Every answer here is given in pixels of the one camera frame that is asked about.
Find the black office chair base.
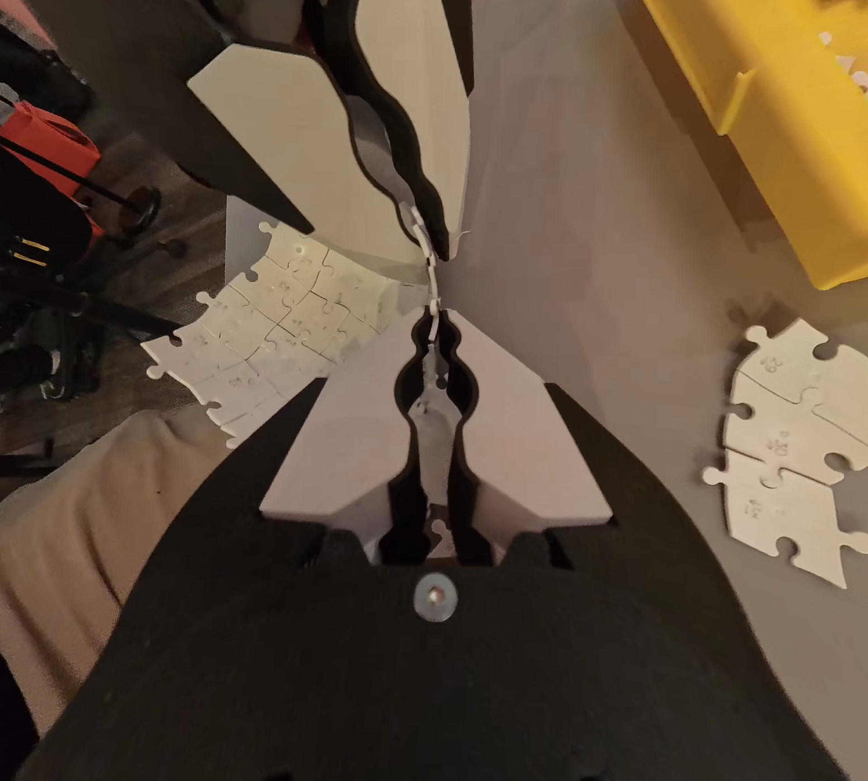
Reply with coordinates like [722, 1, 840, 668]
[0, 181, 198, 404]

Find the assembled white puzzle ball section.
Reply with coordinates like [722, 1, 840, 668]
[139, 221, 435, 450]

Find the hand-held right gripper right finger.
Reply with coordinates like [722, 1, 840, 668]
[437, 308, 613, 568]

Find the curved white puzzle strip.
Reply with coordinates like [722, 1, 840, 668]
[406, 203, 452, 429]

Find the person's black top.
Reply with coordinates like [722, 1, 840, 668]
[0, 652, 38, 781]

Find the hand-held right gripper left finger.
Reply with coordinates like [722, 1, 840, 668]
[259, 306, 435, 566]

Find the red bag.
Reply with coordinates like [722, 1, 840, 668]
[0, 99, 103, 240]

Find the three-piece joined puzzle strip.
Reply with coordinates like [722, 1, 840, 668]
[702, 316, 868, 590]

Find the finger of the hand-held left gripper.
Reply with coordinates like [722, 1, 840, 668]
[186, 42, 435, 286]
[324, 0, 473, 261]

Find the yellow plastic bin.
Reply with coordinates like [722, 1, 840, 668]
[600, 0, 868, 292]

